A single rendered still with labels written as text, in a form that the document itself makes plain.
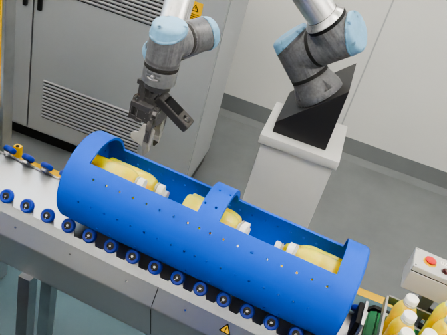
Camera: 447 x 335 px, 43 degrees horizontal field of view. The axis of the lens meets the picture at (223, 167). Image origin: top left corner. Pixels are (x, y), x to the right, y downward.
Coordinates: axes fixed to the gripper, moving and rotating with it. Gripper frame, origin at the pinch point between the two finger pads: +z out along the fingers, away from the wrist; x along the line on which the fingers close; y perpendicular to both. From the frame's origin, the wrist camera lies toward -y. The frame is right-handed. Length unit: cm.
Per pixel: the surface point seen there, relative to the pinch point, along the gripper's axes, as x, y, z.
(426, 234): -217, -123, 128
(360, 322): 2, -72, 24
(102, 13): -139, 97, 32
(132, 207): 11.4, -2.4, 13.2
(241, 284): 13.0, -38.3, 19.9
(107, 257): 10.4, 2.5, 36.7
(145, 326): 8, -14, 61
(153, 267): 10.0, -12.4, 32.2
